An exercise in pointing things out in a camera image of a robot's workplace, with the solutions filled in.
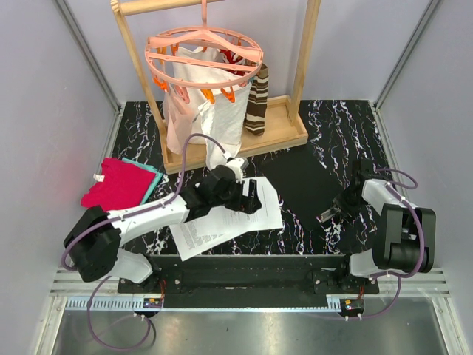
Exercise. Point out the brown striped sock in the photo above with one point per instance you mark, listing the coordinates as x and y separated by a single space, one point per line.
257 103

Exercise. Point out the aluminium frame rail left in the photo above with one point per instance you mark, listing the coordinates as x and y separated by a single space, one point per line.
79 38

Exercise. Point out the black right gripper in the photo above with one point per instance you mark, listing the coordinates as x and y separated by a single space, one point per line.
346 210

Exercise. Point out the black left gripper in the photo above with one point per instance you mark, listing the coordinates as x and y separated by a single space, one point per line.
249 204

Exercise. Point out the red folded shirt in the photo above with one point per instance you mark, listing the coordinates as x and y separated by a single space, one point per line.
119 186

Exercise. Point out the wooden drying rack frame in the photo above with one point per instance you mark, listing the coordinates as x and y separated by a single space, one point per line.
283 125

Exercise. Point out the white printed text sheet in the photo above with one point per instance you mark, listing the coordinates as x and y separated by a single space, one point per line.
195 237

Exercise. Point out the silver folder clip mechanism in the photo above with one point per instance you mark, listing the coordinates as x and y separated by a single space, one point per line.
328 214

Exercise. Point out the teal folded cloth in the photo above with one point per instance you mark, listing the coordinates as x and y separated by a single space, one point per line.
155 182

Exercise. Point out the white signature form sheet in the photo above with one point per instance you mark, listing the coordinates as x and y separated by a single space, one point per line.
269 217

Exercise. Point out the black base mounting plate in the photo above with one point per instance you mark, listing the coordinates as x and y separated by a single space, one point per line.
250 282

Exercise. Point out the red white patterned cloth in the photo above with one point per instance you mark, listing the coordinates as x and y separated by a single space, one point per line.
229 57

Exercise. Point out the pink round clip hanger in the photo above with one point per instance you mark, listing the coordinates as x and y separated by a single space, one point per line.
160 54

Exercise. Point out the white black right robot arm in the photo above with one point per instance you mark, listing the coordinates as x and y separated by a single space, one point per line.
405 245

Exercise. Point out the white hanging towel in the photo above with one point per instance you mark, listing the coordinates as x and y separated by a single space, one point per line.
223 120

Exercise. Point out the pink hanging cloth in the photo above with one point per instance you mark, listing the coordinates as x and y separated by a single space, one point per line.
179 119

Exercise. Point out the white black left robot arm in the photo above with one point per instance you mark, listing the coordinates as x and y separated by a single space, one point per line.
95 244

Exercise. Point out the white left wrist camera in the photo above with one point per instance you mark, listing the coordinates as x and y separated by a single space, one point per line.
237 166

